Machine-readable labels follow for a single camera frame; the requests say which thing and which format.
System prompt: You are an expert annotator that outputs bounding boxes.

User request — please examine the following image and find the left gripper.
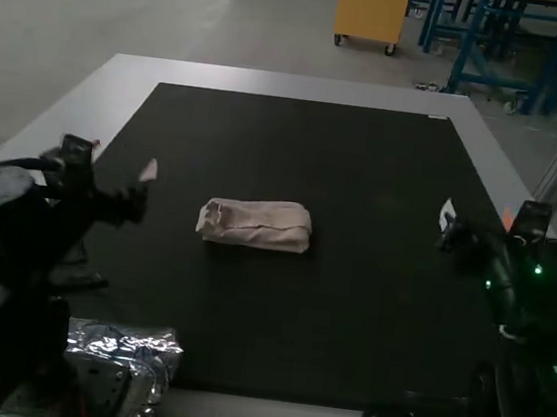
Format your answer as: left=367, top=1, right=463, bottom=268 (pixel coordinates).
left=82, top=137, right=162, bottom=230

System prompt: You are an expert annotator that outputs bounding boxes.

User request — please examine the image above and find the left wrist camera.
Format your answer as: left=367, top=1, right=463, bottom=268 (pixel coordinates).
left=56, top=131, right=98, bottom=174

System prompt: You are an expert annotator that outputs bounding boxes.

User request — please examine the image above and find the pale towel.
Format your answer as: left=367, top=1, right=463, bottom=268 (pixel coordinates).
left=193, top=190, right=316, bottom=254

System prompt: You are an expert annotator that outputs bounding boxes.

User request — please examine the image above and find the black mat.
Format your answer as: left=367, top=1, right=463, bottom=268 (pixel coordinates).
left=40, top=72, right=541, bottom=417

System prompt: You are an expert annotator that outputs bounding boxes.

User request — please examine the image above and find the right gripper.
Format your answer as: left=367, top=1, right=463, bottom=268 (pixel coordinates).
left=431, top=197, right=517, bottom=277

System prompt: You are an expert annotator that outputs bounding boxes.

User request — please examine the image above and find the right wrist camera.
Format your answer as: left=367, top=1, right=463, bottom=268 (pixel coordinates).
left=512, top=197, right=556, bottom=242

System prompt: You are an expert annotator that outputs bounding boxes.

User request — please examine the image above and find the blue metal frame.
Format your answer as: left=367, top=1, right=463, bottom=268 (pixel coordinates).
left=443, top=0, right=557, bottom=120
left=416, top=0, right=477, bottom=58

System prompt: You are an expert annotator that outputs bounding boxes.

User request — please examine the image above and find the yellow wheeled cabinet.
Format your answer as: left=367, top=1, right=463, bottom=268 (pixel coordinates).
left=330, top=0, right=413, bottom=59

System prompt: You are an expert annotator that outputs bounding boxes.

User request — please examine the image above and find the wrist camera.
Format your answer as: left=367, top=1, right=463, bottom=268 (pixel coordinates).
left=512, top=197, right=556, bottom=242
left=56, top=131, right=98, bottom=174

